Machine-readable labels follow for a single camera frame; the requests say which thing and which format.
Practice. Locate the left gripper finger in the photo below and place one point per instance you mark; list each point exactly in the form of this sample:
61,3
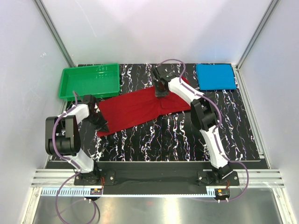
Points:
102,120
99,127

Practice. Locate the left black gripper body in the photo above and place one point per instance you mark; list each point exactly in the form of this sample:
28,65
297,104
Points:
95,119

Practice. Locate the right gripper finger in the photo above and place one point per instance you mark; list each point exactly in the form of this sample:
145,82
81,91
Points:
158,94
164,94

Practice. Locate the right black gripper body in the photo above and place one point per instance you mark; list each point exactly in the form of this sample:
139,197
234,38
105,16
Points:
157,87

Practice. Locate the red t shirt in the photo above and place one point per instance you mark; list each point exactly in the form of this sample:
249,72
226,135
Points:
138,107

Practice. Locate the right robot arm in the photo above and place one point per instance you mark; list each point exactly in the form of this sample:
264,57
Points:
205,116

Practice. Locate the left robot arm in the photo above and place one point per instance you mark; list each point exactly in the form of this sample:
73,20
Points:
62,138

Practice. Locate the green plastic tray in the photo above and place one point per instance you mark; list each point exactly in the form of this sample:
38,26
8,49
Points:
101,81

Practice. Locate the folded blue t shirt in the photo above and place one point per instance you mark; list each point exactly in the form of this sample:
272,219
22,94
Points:
215,77

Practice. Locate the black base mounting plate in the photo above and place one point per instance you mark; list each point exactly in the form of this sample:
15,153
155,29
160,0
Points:
158,179

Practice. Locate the left small connector board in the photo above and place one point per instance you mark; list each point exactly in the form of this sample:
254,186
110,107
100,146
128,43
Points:
96,191

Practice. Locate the small connector board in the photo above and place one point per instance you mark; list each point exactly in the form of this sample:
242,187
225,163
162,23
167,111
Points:
222,193
96,191

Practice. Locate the right small connector board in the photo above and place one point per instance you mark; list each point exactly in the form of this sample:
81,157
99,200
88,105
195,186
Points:
222,193

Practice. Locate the left aluminium corner post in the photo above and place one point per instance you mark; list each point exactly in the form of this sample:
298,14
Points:
51,27

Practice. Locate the aluminium corner post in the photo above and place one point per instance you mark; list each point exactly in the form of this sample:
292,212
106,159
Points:
263,22
51,27

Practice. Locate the right aluminium corner post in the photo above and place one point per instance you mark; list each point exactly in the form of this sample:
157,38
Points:
263,22

